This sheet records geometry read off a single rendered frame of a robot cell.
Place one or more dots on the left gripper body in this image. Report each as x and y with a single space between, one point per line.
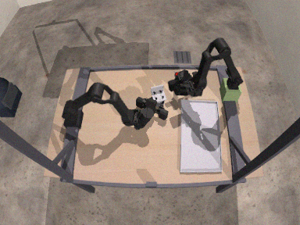
163 114

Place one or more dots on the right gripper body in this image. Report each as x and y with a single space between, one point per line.
172 83

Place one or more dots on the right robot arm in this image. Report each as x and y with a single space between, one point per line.
199 79

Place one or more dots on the grey metal bracket with holes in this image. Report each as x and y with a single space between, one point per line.
159 95

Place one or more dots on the grey rectangular table frame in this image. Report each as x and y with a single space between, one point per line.
231 113

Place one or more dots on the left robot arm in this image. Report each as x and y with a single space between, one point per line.
95 93

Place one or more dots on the white shallow rectangular tray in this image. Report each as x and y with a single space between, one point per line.
200 137

